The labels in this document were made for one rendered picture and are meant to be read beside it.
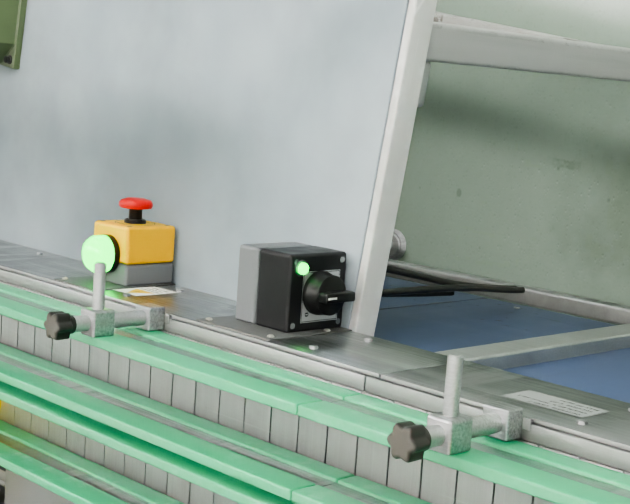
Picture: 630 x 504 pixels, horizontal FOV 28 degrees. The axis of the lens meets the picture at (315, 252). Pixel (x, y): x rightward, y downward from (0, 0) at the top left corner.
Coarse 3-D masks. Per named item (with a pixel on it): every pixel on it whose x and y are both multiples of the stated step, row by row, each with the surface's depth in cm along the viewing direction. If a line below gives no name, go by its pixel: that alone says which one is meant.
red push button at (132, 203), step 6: (126, 198) 148; (132, 198) 148; (138, 198) 148; (144, 198) 149; (120, 204) 148; (126, 204) 147; (132, 204) 147; (138, 204) 147; (144, 204) 147; (150, 204) 148; (132, 210) 148; (138, 210) 148; (132, 216) 148; (138, 216) 148
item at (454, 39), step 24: (456, 24) 188; (480, 24) 185; (432, 48) 131; (456, 48) 134; (480, 48) 137; (504, 48) 140; (528, 48) 142; (552, 48) 146; (576, 48) 149; (600, 48) 152; (624, 48) 158; (552, 72) 147; (576, 72) 150; (600, 72) 154; (624, 72) 157
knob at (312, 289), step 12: (312, 276) 125; (324, 276) 125; (336, 276) 125; (312, 288) 124; (324, 288) 124; (336, 288) 125; (312, 300) 124; (324, 300) 123; (336, 300) 124; (348, 300) 125; (312, 312) 125; (324, 312) 124; (336, 312) 126
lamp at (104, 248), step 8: (88, 240) 145; (96, 240) 144; (104, 240) 145; (112, 240) 145; (88, 248) 145; (96, 248) 144; (104, 248) 144; (112, 248) 145; (88, 256) 145; (96, 256) 144; (104, 256) 144; (112, 256) 145; (88, 264) 145; (112, 264) 145
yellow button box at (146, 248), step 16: (96, 224) 149; (112, 224) 146; (128, 224) 147; (144, 224) 148; (160, 224) 149; (128, 240) 144; (144, 240) 146; (160, 240) 148; (128, 256) 145; (144, 256) 146; (160, 256) 148; (112, 272) 147; (128, 272) 145; (144, 272) 147; (160, 272) 148
